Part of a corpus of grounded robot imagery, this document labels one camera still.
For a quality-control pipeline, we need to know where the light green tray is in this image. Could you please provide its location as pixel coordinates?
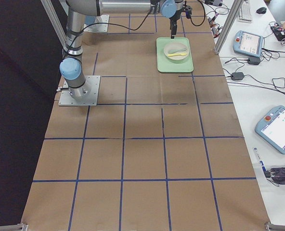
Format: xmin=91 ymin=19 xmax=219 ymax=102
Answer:
xmin=156 ymin=38 xmax=194 ymax=73

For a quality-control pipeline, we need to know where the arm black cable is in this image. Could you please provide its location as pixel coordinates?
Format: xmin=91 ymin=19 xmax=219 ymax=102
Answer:
xmin=82 ymin=0 xmax=206 ymax=33

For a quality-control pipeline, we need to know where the far teach pendant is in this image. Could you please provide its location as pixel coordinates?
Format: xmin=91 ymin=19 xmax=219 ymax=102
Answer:
xmin=233 ymin=30 xmax=263 ymax=58

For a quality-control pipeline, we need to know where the teach pendant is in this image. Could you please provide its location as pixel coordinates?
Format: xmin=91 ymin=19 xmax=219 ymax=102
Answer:
xmin=233 ymin=30 xmax=263 ymax=58
xmin=255 ymin=105 xmax=285 ymax=154

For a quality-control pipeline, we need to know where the white keyboard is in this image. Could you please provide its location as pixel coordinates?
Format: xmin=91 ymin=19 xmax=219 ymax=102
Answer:
xmin=238 ymin=0 xmax=253 ymax=23

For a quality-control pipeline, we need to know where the yellow plastic fork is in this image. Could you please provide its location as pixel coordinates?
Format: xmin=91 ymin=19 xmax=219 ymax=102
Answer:
xmin=167 ymin=52 xmax=188 ymax=57

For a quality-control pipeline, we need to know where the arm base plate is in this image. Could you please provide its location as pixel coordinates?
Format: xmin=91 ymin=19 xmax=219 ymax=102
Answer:
xmin=58 ymin=76 xmax=101 ymax=106
xmin=84 ymin=14 xmax=109 ymax=33

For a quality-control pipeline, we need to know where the near teach pendant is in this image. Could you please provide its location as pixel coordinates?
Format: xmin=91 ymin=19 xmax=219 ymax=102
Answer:
xmin=255 ymin=105 xmax=285 ymax=154

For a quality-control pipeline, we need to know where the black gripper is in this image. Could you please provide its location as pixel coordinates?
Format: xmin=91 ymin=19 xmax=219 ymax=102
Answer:
xmin=170 ymin=7 xmax=192 ymax=39

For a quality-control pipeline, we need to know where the black power adapter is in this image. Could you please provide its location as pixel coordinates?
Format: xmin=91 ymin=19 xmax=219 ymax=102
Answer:
xmin=247 ymin=57 xmax=261 ymax=65
xmin=231 ymin=72 xmax=245 ymax=81

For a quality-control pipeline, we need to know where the dark folded cloth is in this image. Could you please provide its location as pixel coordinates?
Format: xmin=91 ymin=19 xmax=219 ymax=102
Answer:
xmin=264 ymin=167 xmax=285 ymax=187

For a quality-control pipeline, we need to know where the black computer mouse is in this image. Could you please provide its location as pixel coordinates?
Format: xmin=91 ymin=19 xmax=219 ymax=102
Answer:
xmin=256 ymin=7 xmax=267 ymax=14

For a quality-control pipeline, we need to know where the aluminium frame post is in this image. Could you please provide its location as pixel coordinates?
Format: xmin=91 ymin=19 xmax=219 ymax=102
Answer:
xmin=214 ymin=0 xmax=243 ymax=55

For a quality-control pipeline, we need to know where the white round plate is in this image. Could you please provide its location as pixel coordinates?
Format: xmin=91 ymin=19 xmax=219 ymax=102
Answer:
xmin=163 ymin=42 xmax=189 ymax=61

